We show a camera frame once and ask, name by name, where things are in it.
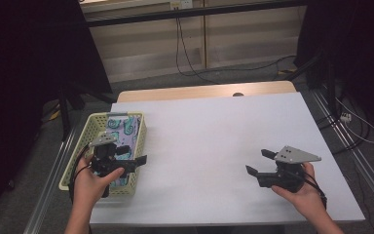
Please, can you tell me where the black metal stand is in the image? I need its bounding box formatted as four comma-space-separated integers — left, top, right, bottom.
283, 53, 339, 113

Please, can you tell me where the aluminium floor rail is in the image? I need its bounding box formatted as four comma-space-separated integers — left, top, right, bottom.
311, 90, 374, 214
22, 128, 77, 234

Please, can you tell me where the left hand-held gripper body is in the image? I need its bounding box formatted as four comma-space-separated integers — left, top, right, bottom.
88, 133, 138, 199

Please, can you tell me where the black horizontal bar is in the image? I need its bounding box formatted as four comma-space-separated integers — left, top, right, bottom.
85, 0, 308, 28

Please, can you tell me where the purple seahorse print garment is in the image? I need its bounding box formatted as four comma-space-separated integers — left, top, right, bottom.
105, 116, 142, 188

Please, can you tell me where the person's right hand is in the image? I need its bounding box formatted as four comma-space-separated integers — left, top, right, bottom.
271, 162, 325, 222

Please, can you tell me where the black hanging power cable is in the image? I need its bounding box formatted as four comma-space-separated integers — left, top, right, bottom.
174, 8, 298, 86

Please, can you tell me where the black floor cable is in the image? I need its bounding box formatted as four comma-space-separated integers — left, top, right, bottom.
316, 97, 373, 155

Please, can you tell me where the left hand-held gripper black cable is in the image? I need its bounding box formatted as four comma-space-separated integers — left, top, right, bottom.
68, 144, 94, 204

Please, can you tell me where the white table cover sheet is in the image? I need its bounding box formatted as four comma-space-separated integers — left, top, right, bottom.
89, 92, 366, 227

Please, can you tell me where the hand-held gripper black cable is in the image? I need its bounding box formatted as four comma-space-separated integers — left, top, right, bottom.
68, 144, 94, 204
300, 172, 328, 209

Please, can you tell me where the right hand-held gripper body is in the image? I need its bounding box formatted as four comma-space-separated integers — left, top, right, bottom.
256, 145, 322, 193

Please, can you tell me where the black curtain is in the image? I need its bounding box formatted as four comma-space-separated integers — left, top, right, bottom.
0, 0, 113, 225
296, 0, 374, 137

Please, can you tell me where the yellow perforated plastic basket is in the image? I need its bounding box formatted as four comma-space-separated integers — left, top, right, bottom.
58, 111, 148, 197

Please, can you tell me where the black tripod stand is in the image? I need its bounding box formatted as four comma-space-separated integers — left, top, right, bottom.
57, 82, 118, 142

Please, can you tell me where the light wooden table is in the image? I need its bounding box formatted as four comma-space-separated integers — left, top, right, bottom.
116, 80, 297, 103

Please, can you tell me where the white wall socket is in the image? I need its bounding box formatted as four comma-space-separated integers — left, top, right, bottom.
169, 0, 194, 11

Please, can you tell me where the right hand-held gripper black cable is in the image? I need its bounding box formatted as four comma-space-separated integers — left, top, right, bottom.
300, 172, 328, 209

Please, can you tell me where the white floor cable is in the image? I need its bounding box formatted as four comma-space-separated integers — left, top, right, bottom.
335, 97, 374, 145

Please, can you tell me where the person's left hand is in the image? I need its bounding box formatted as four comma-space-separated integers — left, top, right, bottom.
72, 155, 126, 213

